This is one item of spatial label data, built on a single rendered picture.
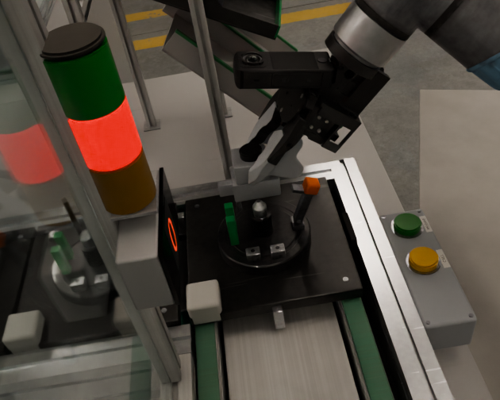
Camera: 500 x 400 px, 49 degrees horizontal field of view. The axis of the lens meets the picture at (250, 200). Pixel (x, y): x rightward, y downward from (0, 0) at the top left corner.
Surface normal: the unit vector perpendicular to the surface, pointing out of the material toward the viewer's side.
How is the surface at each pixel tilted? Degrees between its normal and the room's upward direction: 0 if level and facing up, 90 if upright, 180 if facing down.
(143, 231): 0
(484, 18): 53
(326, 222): 0
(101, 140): 90
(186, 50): 90
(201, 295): 0
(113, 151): 90
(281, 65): 10
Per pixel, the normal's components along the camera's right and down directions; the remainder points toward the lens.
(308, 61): 0.04, -0.73
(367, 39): -0.30, 0.43
